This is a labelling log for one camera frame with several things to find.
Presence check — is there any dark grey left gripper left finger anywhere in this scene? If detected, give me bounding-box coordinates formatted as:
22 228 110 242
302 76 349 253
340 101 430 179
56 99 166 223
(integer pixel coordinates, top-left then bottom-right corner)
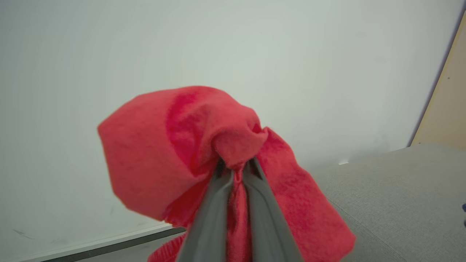
176 159 234 262

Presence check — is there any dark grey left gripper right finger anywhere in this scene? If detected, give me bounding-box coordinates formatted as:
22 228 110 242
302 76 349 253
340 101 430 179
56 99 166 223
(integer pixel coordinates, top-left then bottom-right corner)
243 157 304 262

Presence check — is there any red garment with white trim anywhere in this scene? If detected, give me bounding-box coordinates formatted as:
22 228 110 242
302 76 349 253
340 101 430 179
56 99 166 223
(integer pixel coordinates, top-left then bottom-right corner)
97 86 356 262

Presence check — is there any grey fabric sofa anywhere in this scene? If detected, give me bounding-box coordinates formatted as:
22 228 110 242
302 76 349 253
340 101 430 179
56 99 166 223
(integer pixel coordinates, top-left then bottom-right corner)
78 143 466 262

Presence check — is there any beige wooden panel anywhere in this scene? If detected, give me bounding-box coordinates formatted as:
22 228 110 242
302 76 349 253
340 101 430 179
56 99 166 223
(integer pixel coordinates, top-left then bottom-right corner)
411 11 466 150

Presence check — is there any white and black wall baseboard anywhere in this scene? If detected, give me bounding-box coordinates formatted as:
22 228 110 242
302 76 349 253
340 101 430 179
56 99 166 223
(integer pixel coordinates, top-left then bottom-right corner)
0 223 186 262

